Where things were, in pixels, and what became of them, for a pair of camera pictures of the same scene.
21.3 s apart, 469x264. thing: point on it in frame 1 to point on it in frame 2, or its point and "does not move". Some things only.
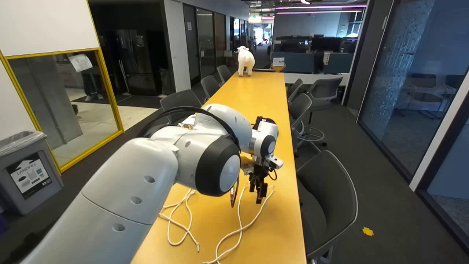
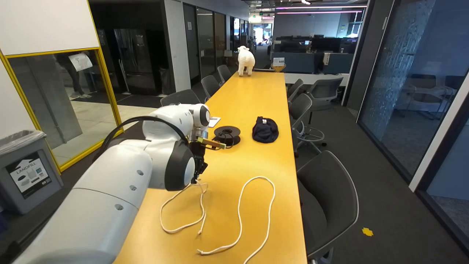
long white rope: [218, 254] to [241, 219]
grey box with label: [30, 176] does not move
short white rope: [169, 219] to [203, 217]
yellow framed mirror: [71, 99] does not move
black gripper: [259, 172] to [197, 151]
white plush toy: [246, 60] does not move
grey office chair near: [329, 200] does not move
